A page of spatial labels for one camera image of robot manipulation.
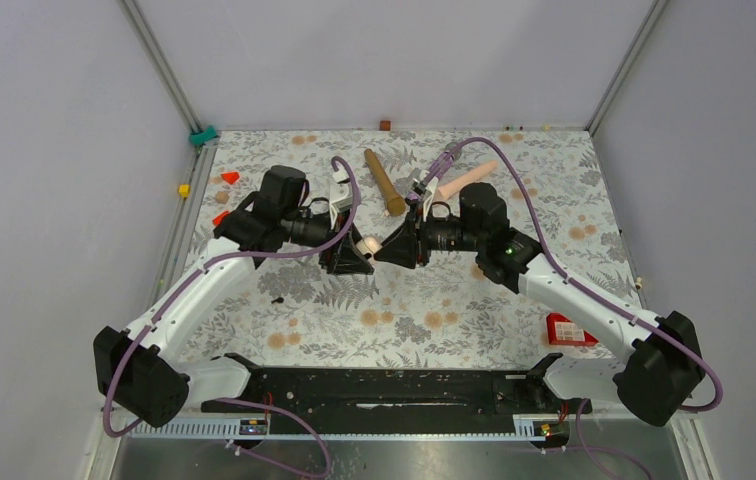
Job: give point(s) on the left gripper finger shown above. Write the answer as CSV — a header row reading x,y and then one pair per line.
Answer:
x,y
348,266
348,250

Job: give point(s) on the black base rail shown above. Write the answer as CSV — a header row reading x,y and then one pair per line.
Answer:
x,y
374,401

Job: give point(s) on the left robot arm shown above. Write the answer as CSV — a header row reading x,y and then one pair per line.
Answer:
x,y
139,367

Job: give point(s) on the red triangle block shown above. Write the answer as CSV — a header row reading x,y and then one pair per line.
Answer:
x,y
230,177

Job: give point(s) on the pink microphone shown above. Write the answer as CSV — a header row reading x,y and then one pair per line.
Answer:
x,y
446,190

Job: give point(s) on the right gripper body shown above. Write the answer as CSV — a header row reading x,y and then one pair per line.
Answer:
x,y
440,233

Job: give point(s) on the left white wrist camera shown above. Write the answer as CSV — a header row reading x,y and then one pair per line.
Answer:
x,y
341,200

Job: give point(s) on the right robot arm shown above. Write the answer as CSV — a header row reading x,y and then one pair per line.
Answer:
x,y
660,356

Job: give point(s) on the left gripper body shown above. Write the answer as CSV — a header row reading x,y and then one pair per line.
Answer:
x,y
312,230

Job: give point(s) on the teal corner clip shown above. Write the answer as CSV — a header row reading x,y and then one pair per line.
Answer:
x,y
200,138

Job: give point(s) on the floral table mat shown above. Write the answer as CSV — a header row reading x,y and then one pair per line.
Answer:
x,y
446,314

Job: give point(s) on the gold microphone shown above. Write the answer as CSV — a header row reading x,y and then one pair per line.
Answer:
x,y
394,203

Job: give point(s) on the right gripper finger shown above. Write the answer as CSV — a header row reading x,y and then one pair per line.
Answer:
x,y
411,224
399,250

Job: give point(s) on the beige small block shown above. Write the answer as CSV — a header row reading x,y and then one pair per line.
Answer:
x,y
222,197

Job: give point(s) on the red box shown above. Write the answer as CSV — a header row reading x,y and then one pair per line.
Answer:
x,y
562,332

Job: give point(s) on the beige charging case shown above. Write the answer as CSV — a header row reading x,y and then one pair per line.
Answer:
x,y
368,246

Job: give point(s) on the purple glitter microphone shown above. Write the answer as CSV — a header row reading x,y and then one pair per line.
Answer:
x,y
442,164

